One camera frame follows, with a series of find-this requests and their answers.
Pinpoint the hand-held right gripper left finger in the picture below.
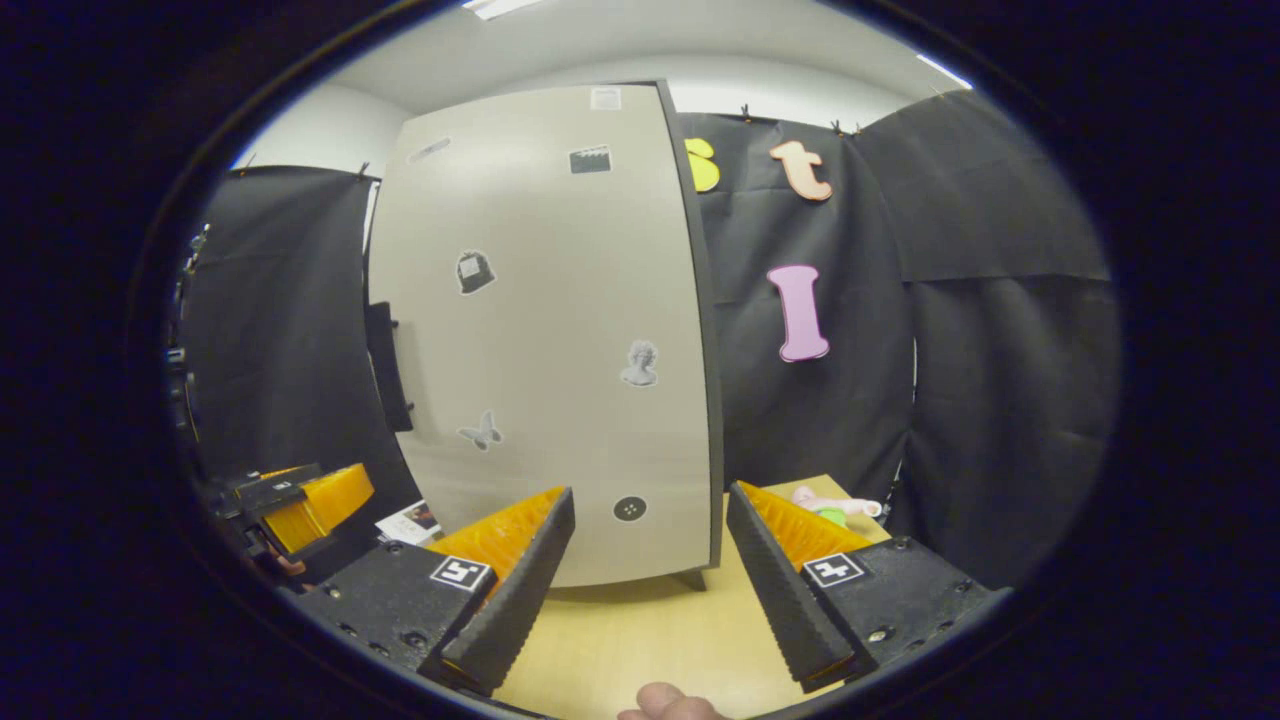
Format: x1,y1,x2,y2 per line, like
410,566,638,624
293,486,578,698

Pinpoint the white book with portrait cover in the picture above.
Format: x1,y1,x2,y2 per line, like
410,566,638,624
375,500,444,547

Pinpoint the beige cabinet door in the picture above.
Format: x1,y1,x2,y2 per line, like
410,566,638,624
367,84,713,588

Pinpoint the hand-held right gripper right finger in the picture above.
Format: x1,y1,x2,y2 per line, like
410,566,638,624
725,481,1013,694

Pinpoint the black cabinet door handle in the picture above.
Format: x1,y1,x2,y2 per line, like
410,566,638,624
365,302,414,433

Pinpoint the pink and green plush toy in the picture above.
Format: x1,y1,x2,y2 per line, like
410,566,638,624
792,486,883,528

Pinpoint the grey cabinet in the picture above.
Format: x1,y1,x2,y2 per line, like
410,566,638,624
655,80,726,591

